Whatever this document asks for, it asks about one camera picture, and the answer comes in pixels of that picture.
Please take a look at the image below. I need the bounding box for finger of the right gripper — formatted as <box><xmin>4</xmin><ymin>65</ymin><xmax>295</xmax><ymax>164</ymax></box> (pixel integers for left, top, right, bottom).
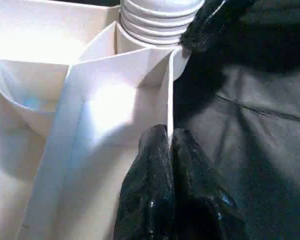
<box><xmin>180</xmin><ymin>0</ymin><xmax>256</xmax><ymax>53</ymax></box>

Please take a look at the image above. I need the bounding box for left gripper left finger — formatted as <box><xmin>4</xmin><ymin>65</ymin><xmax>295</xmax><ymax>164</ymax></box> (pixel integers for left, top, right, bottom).
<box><xmin>113</xmin><ymin>124</ymin><xmax>177</xmax><ymax>240</ymax></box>

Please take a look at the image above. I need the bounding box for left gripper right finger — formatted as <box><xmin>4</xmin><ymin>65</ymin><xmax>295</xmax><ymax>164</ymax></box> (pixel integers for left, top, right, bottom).
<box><xmin>170</xmin><ymin>128</ymin><xmax>249</xmax><ymax>240</ymax></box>

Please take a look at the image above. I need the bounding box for white plastic table leg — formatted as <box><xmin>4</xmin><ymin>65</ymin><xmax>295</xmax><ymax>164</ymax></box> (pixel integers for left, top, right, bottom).
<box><xmin>118</xmin><ymin>0</ymin><xmax>206</xmax><ymax>48</ymax></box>

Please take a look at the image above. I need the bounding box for white plastic table top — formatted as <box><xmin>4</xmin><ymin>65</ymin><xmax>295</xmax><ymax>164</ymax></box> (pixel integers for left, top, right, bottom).
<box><xmin>0</xmin><ymin>0</ymin><xmax>191</xmax><ymax>240</ymax></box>

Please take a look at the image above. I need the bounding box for black shiny mat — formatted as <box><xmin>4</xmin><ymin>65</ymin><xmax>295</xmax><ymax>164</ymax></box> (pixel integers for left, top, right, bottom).
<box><xmin>171</xmin><ymin>0</ymin><xmax>300</xmax><ymax>240</ymax></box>

